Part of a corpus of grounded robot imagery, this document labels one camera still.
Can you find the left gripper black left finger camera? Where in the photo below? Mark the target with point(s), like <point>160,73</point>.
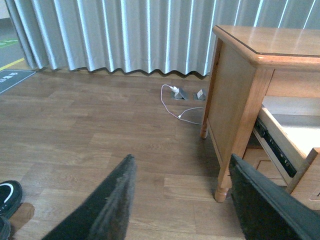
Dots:
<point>105,214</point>

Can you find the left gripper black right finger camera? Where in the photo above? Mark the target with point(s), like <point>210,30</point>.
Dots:
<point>265,210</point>

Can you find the wooden drawer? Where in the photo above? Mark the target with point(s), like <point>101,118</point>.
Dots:
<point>294,124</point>
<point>259,159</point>

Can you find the black sneaker with white stripe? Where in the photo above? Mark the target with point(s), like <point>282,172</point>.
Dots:
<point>11,193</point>

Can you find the wooden nightstand cabinet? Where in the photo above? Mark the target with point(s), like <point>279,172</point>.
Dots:
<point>249,64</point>

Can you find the metal floor socket right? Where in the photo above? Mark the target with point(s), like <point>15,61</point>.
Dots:
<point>201,95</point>

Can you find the metal floor socket with plug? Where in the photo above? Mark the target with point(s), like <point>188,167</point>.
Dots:
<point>178,93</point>

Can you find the grey floor sign mat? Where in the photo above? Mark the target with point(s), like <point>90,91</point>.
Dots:
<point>11,77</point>

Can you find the grey pleated curtain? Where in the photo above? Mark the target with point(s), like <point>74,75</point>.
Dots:
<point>146,35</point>

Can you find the black drawer slide rail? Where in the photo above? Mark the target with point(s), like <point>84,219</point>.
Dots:
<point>280,155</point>

